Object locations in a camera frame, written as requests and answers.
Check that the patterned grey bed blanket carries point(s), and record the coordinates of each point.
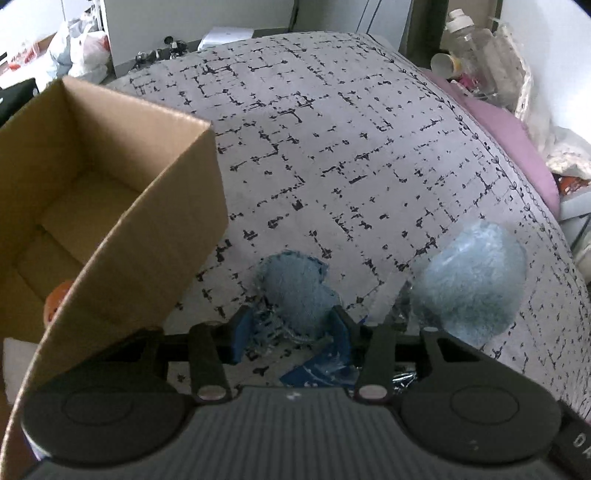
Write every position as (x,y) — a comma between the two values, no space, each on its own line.
(337,147)

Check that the open cardboard box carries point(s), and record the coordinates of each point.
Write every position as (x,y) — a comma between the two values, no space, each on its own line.
(120,195)

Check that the white plastic bags pile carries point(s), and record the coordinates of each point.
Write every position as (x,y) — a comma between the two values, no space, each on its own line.
(564,152)

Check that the orange slice plush toy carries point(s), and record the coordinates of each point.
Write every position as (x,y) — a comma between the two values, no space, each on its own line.
(54,300)

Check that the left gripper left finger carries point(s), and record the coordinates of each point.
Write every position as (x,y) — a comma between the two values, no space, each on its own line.
(211,346)

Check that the white trash bag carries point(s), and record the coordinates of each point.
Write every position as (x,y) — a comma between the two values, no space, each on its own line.
(90,56)

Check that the large clear water bottle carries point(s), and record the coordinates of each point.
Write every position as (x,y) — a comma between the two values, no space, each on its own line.
(483,72)

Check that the clear bag of dark items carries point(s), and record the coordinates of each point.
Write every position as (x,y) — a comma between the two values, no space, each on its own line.
(327,369)

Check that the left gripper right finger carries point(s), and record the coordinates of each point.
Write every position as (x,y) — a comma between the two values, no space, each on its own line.
(370,350)

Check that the paper cup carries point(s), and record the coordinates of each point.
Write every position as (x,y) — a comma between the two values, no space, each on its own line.
(446,66)

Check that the pink bed sheet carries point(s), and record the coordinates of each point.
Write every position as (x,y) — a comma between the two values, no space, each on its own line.
(511,134)

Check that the blue knitted cloth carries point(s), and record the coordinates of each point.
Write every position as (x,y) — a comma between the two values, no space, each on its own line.
(292,300)

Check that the grey-blue trash bag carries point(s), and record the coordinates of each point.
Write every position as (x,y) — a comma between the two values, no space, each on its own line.
(63,50)

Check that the white box on floor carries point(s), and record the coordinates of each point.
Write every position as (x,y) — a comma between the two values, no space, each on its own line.
(224,35)

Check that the blue fluffy plush toy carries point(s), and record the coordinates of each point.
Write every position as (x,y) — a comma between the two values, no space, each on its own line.
(474,287)

